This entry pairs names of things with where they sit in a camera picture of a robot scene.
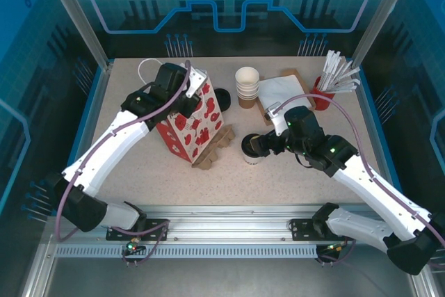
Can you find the left aluminium frame post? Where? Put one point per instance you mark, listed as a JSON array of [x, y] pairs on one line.
[[74, 15]]

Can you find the black plastic cup lid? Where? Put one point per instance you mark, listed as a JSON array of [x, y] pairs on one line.
[[244, 144]]

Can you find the aluminium frame rail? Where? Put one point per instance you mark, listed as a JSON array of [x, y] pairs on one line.
[[226, 227]]

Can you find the red white printed paper bag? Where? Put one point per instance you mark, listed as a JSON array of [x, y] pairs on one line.
[[194, 130]]

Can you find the brown cardboard cup carrier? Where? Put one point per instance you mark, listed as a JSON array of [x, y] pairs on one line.
[[215, 147]]

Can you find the blue table edge trim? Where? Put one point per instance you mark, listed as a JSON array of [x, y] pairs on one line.
[[378, 119], [95, 95]]

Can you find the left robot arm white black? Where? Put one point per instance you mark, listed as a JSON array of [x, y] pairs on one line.
[[104, 151]]

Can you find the slotted metal strip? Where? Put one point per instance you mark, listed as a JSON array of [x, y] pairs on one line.
[[226, 251]]

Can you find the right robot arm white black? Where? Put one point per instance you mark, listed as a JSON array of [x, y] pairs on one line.
[[365, 185]]

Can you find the stack of black lids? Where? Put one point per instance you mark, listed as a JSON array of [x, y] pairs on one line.
[[224, 100]]

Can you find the right aluminium frame post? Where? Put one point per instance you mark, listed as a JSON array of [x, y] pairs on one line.
[[382, 12]]

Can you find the right blue table edge trim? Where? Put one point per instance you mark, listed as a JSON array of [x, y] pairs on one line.
[[378, 119]]

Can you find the aluminium frame post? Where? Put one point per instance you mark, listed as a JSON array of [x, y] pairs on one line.
[[74, 15], [382, 12]]

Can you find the brown napkin tray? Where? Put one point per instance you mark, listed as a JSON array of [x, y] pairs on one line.
[[290, 72]]

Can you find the left blue table edge trim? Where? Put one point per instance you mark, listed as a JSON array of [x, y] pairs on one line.
[[95, 95]]

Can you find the white paper napkin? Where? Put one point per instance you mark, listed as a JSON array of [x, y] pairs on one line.
[[285, 88]]

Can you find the brown paper cup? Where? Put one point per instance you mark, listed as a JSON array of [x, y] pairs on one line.
[[247, 103]]

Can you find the red straw holder cup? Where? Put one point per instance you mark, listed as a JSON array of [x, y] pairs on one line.
[[321, 100]]

